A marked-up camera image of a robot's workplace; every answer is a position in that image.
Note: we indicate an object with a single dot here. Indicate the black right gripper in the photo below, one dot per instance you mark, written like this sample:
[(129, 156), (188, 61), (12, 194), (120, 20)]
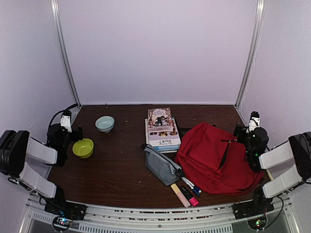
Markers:
[(240, 137)]

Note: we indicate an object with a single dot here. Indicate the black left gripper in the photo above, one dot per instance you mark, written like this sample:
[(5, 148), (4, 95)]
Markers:
[(76, 137)]

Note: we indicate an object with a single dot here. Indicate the red student backpack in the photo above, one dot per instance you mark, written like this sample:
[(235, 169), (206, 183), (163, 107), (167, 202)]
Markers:
[(215, 162)]

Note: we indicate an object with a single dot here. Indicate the blue spiral notebook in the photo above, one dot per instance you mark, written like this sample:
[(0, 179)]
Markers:
[(167, 148)]

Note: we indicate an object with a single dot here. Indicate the illustrated Taming Shrew book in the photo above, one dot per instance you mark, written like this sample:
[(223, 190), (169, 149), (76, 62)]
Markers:
[(159, 120)]

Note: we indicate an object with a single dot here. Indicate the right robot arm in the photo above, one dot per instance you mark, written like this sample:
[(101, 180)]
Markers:
[(259, 158)]

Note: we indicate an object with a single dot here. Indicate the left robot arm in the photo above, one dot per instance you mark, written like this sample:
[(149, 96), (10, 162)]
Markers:
[(19, 148)]

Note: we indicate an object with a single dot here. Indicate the lime green bowl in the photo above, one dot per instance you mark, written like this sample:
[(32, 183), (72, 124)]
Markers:
[(83, 148)]

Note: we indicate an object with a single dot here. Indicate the light blue ceramic bowl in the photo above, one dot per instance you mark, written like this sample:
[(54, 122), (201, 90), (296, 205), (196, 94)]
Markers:
[(105, 124)]

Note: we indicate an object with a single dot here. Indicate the blue capped marker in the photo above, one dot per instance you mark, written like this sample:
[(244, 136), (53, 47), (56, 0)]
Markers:
[(196, 190)]

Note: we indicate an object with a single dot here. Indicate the grey zip pencil case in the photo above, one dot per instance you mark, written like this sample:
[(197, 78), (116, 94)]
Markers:
[(165, 169)]

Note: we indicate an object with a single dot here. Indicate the pink black highlighter marker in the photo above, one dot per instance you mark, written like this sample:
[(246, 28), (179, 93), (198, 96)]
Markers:
[(193, 201)]

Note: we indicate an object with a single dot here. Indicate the beige highlighter marker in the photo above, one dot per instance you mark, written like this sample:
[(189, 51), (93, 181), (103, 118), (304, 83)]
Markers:
[(180, 195)]

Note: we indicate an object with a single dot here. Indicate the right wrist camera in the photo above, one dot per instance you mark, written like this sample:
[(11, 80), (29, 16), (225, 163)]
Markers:
[(254, 121)]

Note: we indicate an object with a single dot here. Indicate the right aluminium frame post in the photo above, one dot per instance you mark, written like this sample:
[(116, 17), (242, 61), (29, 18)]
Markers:
[(250, 62)]

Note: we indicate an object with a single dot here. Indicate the aluminium frame post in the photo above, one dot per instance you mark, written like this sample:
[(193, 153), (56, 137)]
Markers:
[(63, 50), (250, 62)]

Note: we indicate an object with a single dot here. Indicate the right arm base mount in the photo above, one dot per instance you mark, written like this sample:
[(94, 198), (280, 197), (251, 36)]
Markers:
[(249, 209)]

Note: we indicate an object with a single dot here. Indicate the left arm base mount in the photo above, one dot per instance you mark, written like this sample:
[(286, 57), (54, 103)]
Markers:
[(73, 211)]

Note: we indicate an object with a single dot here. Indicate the front aluminium rail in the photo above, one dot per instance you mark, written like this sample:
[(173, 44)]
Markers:
[(206, 219)]

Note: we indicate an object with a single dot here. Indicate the left aluminium frame post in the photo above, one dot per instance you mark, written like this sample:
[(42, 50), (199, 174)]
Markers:
[(63, 50)]

